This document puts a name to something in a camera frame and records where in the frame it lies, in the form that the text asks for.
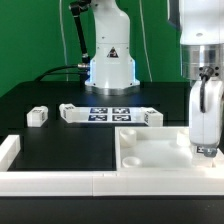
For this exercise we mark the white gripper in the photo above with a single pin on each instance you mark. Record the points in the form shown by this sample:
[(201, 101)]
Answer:
[(205, 128)]

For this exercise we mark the white square table top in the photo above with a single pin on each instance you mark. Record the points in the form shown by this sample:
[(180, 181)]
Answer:
[(156, 148)]

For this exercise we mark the AprilTag marker sheet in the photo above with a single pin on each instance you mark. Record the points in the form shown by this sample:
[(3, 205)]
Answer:
[(111, 114)]

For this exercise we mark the white U-shaped obstacle fence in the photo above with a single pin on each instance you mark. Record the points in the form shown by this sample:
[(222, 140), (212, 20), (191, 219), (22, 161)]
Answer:
[(199, 181)]

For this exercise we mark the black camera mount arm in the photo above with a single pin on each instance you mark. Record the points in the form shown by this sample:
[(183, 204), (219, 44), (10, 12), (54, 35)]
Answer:
[(77, 7)]

